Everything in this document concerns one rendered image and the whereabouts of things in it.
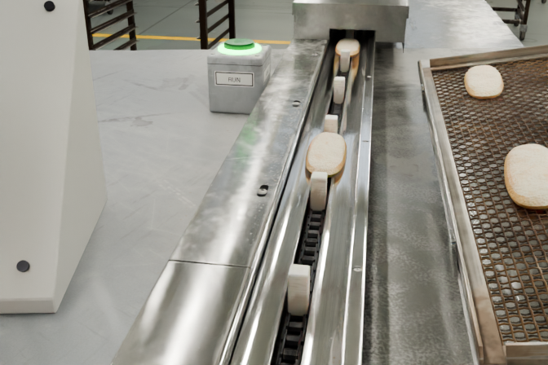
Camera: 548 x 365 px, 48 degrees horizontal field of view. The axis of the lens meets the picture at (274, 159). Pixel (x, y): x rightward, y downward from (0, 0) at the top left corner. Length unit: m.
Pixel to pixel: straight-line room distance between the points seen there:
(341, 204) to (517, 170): 0.14
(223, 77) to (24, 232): 0.39
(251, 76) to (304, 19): 0.25
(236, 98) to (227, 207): 0.32
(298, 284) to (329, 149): 0.22
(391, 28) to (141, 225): 0.58
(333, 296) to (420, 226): 0.17
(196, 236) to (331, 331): 0.13
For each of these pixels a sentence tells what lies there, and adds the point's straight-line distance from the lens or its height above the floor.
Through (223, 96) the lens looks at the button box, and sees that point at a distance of 0.79.
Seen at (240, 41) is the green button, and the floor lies 0.91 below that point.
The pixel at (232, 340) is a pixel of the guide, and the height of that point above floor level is 0.86.
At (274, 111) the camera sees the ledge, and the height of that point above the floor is 0.86.
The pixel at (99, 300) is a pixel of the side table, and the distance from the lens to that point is 0.47.
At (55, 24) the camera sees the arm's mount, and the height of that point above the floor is 0.99.
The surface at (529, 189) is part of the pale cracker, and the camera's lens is 0.45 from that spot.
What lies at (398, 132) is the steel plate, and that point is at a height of 0.82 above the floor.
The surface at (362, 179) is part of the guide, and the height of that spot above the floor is 0.86.
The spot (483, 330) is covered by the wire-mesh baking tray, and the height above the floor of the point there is 0.89.
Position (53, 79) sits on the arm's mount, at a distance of 0.51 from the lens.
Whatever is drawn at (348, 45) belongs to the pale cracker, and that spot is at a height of 0.86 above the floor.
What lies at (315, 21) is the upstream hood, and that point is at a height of 0.89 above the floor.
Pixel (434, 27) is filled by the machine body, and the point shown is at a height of 0.82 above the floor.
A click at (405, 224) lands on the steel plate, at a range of 0.56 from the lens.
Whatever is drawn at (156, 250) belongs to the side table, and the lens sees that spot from 0.52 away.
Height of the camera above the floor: 1.09
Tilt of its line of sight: 24 degrees down
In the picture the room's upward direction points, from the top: straight up
